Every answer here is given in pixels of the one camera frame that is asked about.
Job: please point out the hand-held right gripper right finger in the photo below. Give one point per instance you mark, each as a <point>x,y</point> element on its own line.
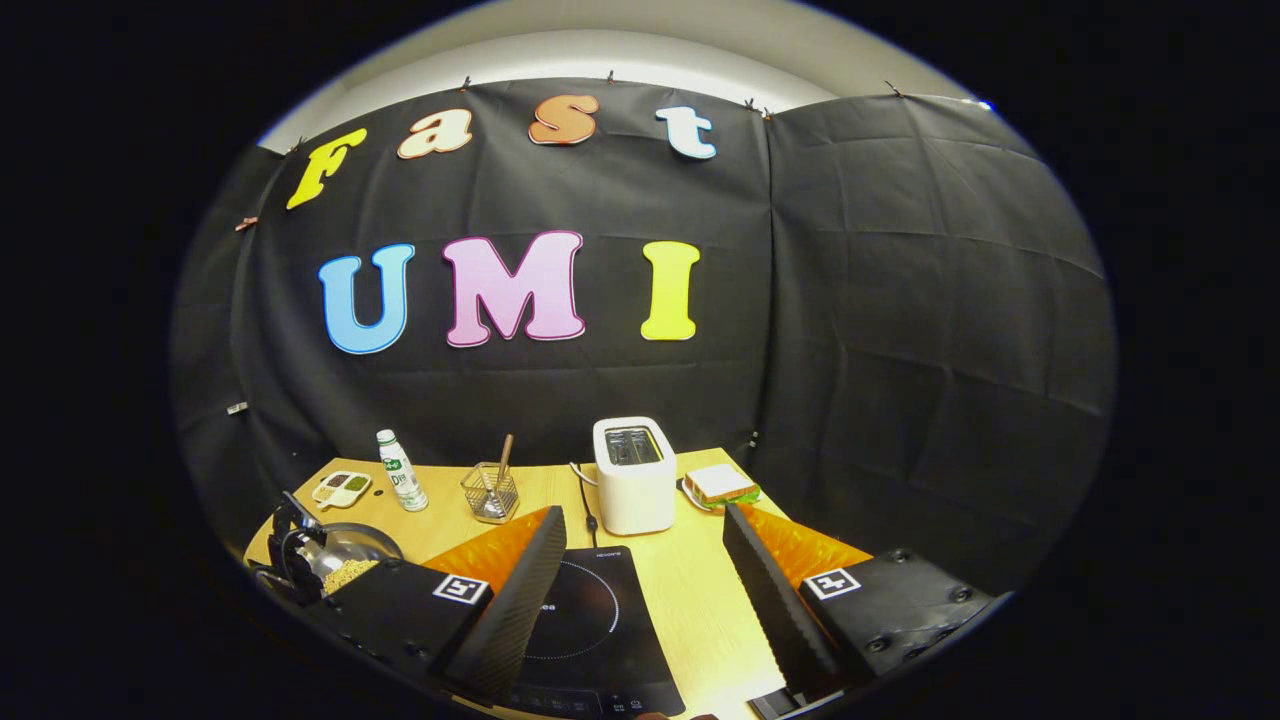
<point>775,600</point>

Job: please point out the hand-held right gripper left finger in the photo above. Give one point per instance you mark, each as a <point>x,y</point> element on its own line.
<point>520,600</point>

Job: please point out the black induction cooktop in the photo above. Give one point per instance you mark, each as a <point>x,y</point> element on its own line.
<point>600,620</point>

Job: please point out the sandwich with lettuce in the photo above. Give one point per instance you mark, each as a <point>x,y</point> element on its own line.
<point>720,483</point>

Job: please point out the small white plate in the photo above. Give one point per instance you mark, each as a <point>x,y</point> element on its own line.
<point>690,497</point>

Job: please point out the white toaster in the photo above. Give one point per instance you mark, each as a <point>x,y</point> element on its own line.
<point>635,495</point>

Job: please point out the white drink bottle green label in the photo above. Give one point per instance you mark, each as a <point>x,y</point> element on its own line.
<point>403,475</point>

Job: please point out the pile of soybeans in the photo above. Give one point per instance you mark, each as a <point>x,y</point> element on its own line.
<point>350,575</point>

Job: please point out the white divided seasoning dish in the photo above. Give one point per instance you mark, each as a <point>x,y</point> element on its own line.
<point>341,489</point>

